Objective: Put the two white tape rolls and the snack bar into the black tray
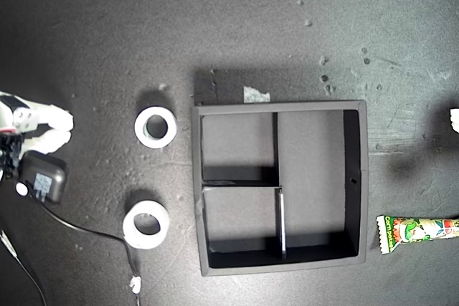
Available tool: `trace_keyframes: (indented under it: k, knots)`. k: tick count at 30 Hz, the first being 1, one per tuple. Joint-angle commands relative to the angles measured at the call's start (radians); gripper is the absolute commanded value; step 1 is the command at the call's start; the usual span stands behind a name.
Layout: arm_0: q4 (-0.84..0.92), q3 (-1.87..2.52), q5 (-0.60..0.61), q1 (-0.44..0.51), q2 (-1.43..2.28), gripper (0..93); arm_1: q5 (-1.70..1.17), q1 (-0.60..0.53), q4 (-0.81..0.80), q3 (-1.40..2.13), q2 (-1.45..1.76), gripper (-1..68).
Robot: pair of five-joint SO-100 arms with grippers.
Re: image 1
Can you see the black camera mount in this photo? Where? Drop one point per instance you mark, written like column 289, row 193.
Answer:
column 8, row 155

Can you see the torn masking tape scrap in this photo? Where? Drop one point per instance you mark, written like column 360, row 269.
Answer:
column 255, row 95

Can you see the black compartment tray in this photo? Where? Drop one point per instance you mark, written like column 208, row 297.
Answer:
column 312, row 148

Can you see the green printed snack bar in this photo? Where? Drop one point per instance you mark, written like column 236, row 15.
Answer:
column 409, row 230

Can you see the white tape roll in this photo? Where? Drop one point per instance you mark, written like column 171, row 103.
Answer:
column 131, row 238

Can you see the white tape roll greenish core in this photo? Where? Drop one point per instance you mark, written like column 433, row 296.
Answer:
column 141, row 134

